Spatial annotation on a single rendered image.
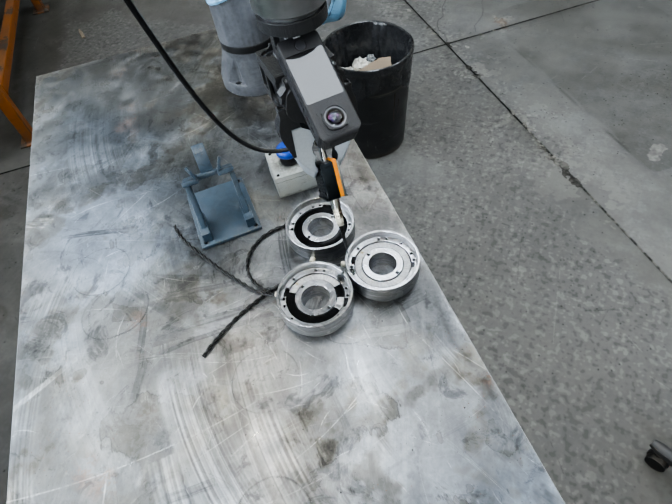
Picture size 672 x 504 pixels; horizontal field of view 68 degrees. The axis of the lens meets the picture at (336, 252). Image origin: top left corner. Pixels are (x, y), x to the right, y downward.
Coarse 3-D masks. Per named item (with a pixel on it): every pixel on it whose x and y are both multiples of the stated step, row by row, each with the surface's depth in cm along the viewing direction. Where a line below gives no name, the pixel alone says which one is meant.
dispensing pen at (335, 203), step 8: (320, 152) 62; (320, 160) 64; (320, 168) 61; (328, 168) 61; (320, 176) 62; (328, 176) 61; (320, 184) 63; (328, 184) 61; (336, 184) 62; (320, 192) 65; (328, 192) 62; (336, 192) 62; (328, 200) 62; (336, 200) 64; (336, 208) 64; (336, 216) 64; (344, 232) 66; (344, 240) 66
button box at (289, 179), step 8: (272, 160) 83; (280, 160) 83; (272, 168) 82; (280, 168) 82; (288, 168) 82; (296, 168) 82; (272, 176) 86; (280, 176) 81; (288, 176) 81; (296, 176) 82; (304, 176) 82; (280, 184) 82; (288, 184) 82; (296, 184) 83; (304, 184) 84; (312, 184) 84; (280, 192) 83; (288, 192) 84; (296, 192) 84
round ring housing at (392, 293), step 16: (368, 240) 73; (384, 240) 73; (400, 240) 72; (352, 256) 72; (368, 256) 71; (384, 256) 72; (400, 256) 71; (416, 256) 70; (368, 272) 70; (400, 272) 69; (416, 272) 67; (368, 288) 67; (384, 288) 66; (400, 288) 67
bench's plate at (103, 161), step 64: (128, 64) 115; (192, 64) 112; (64, 128) 103; (128, 128) 100; (192, 128) 98; (256, 128) 96; (64, 192) 91; (128, 192) 89; (256, 192) 86; (384, 192) 83; (64, 256) 81; (192, 256) 78; (256, 256) 77; (64, 320) 73; (128, 320) 72; (192, 320) 71; (256, 320) 70; (384, 320) 68; (448, 320) 67; (64, 384) 67; (128, 384) 66; (192, 384) 65; (256, 384) 64; (320, 384) 63; (384, 384) 63; (448, 384) 62; (64, 448) 62; (128, 448) 61; (192, 448) 60; (256, 448) 59; (320, 448) 59; (384, 448) 58; (448, 448) 57; (512, 448) 57
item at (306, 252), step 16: (304, 208) 78; (288, 224) 76; (304, 224) 76; (320, 224) 78; (336, 224) 76; (352, 224) 74; (320, 240) 74; (352, 240) 75; (304, 256) 74; (320, 256) 73; (336, 256) 75
